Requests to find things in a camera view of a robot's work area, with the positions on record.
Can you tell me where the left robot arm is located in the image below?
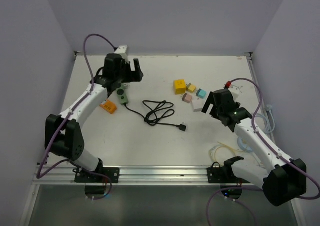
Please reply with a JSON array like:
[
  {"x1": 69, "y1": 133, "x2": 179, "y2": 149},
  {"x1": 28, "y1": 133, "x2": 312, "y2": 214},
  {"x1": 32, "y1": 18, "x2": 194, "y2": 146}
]
[{"x1": 45, "y1": 53, "x2": 144, "y2": 183}]

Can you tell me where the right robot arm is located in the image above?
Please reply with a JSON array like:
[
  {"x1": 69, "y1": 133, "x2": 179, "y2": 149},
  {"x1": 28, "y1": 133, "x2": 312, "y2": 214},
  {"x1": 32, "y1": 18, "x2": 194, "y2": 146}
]
[{"x1": 202, "y1": 89, "x2": 307, "y2": 207}]

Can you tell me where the white plug adapter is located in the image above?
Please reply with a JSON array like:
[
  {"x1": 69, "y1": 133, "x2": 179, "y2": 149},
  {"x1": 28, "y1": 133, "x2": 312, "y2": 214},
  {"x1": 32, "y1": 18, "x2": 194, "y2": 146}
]
[{"x1": 191, "y1": 100, "x2": 204, "y2": 112}]

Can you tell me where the pink plug adapter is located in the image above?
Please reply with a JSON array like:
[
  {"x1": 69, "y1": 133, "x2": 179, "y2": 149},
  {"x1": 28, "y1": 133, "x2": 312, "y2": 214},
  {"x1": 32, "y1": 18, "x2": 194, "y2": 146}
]
[{"x1": 181, "y1": 93, "x2": 193, "y2": 104}]

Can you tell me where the green power strip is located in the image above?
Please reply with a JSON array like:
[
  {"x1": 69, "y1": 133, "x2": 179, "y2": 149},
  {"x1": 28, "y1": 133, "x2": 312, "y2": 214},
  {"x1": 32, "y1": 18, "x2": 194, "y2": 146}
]
[{"x1": 116, "y1": 87, "x2": 129, "y2": 106}]

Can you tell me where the yellowish thin cable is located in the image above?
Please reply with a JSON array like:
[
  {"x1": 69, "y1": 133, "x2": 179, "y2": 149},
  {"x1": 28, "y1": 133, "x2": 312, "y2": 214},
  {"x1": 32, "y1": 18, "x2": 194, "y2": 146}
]
[{"x1": 208, "y1": 142, "x2": 251, "y2": 165}]

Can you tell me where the blue plug adapter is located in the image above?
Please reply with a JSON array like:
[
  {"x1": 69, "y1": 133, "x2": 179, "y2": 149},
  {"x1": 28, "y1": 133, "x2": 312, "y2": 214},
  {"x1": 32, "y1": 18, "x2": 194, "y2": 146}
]
[{"x1": 196, "y1": 88, "x2": 207, "y2": 99}]

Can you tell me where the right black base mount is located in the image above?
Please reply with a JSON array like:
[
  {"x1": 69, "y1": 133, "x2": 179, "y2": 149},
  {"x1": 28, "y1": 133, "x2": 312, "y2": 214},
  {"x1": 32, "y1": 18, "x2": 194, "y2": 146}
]
[{"x1": 206, "y1": 161, "x2": 244, "y2": 184}]

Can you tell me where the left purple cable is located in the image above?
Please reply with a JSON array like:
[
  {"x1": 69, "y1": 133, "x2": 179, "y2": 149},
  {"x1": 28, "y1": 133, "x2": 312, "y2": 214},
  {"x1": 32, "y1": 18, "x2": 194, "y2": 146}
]
[{"x1": 36, "y1": 33, "x2": 120, "y2": 201}]

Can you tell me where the aluminium rail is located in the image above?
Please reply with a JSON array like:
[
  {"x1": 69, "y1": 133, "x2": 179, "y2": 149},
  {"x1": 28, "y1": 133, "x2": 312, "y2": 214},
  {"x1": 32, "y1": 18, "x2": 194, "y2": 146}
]
[{"x1": 32, "y1": 164, "x2": 236, "y2": 186}]

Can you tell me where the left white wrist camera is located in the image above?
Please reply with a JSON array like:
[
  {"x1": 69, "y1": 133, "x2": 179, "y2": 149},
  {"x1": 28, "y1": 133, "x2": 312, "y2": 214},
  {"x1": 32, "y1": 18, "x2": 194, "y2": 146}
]
[{"x1": 114, "y1": 45, "x2": 129, "y2": 63}]

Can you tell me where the pale yellow plug adapter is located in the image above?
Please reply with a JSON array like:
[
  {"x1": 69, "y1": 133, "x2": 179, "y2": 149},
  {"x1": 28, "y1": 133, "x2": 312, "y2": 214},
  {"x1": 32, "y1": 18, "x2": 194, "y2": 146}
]
[{"x1": 186, "y1": 83, "x2": 197, "y2": 93}]

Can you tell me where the orange power strip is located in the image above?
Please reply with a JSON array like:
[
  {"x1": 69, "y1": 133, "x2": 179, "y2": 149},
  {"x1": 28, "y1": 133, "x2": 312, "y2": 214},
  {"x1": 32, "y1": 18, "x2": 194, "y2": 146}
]
[{"x1": 99, "y1": 100, "x2": 117, "y2": 114}]

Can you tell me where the black power cord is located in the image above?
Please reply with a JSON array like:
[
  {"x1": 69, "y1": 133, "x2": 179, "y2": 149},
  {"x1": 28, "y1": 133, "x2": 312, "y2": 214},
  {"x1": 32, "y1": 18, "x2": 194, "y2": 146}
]
[{"x1": 123, "y1": 100, "x2": 188, "y2": 132}]

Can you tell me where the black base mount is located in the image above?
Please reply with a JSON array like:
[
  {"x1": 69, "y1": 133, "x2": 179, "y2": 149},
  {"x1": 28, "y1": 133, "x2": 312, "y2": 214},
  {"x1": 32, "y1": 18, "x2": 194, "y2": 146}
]
[
  {"x1": 206, "y1": 161, "x2": 244, "y2": 184},
  {"x1": 72, "y1": 167, "x2": 120, "y2": 184}
]

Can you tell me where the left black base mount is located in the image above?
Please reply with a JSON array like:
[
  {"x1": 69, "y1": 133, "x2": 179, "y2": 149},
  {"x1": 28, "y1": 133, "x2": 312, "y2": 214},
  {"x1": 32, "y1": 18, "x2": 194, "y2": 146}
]
[{"x1": 72, "y1": 167, "x2": 120, "y2": 184}]

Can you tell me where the yellow cube socket adapter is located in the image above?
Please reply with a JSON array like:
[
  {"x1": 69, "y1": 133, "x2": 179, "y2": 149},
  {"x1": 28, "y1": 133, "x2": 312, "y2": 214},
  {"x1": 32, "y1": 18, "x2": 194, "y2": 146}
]
[{"x1": 173, "y1": 79, "x2": 186, "y2": 95}]

